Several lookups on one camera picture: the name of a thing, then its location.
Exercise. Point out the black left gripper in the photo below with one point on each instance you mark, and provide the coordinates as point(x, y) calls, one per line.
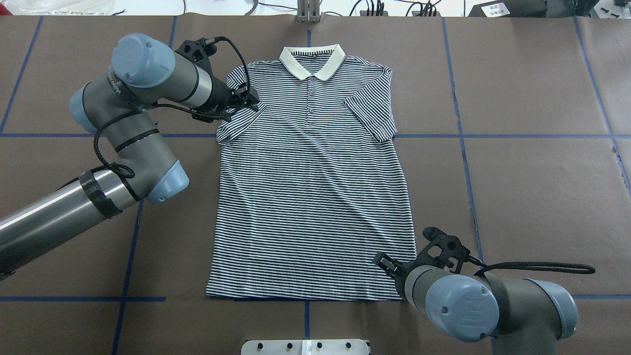
point(221, 99)

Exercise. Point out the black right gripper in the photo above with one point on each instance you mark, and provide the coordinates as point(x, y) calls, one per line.
point(397, 270)

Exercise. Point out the navy white striped polo shirt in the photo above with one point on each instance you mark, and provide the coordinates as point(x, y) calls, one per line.
point(310, 185)

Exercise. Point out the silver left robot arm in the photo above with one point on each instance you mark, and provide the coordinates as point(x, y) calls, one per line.
point(136, 163)

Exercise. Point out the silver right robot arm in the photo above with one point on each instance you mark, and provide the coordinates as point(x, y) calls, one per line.
point(522, 316)

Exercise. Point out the orange black connector strip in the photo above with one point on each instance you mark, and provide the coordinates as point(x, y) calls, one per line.
point(377, 8)

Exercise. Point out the black box with label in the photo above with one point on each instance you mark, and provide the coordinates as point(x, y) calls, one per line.
point(510, 8)

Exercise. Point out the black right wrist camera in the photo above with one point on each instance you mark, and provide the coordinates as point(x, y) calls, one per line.
point(443, 250)

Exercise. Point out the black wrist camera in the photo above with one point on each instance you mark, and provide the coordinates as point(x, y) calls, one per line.
point(443, 250)
point(198, 51)

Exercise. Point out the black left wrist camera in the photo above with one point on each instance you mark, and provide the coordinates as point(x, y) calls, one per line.
point(198, 51)

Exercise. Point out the aluminium frame post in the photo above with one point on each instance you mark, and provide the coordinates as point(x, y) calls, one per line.
point(308, 11)

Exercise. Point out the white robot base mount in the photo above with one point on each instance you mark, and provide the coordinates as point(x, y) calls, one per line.
point(307, 347)

